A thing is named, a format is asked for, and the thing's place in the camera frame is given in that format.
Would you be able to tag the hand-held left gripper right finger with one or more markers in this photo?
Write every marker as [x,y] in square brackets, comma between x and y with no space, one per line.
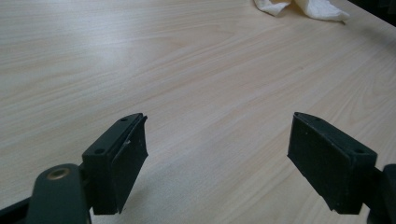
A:
[330,165]

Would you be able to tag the white cloth with floral print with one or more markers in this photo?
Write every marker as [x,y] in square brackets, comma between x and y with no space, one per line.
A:
[317,9]

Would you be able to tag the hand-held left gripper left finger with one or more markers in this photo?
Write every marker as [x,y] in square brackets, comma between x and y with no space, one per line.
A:
[109,168]

